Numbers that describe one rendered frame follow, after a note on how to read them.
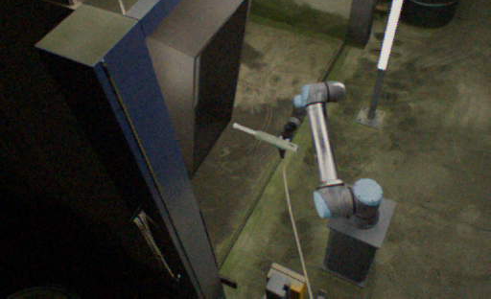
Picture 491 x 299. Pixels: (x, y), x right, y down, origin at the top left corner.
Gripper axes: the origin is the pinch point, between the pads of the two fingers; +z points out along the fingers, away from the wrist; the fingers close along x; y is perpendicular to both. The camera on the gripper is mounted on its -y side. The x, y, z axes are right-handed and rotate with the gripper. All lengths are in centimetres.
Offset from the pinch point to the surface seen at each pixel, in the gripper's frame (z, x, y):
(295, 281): 107, -56, -115
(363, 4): -171, -2, 15
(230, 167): 7, 40, 47
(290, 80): -99, 36, 56
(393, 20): -92, -39, -47
